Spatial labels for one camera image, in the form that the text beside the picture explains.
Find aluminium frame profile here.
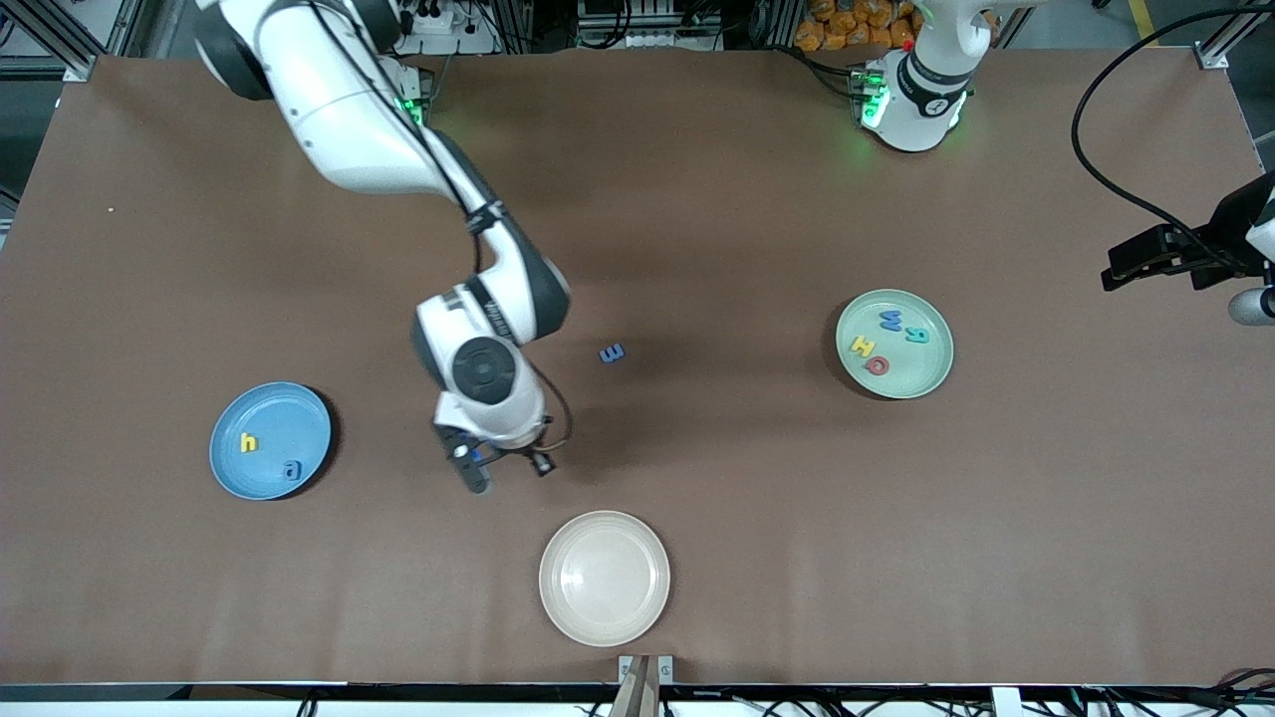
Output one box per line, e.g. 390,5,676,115
0,20,135,83
1195,0,1275,71

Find green plate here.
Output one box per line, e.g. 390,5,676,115
835,289,955,400

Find black red cable bundle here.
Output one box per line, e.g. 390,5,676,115
1081,667,1275,717

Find blue plate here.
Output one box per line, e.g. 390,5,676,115
209,381,333,501

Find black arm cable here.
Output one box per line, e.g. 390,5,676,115
299,0,575,454
1071,8,1275,275

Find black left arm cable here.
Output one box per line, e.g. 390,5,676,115
1071,8,1275,275

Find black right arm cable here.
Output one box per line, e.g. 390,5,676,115
299,0,575,454

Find brown table cover sheet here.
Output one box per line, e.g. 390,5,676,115
0,48,1275,688

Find white power strip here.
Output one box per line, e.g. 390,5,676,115
393,0,499,56

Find metal camera pole bracket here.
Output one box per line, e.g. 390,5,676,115
618,654,674,717

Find beige plate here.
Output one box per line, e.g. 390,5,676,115
539,511,671,648

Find orange bags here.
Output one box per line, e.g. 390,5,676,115
795,0,922,53

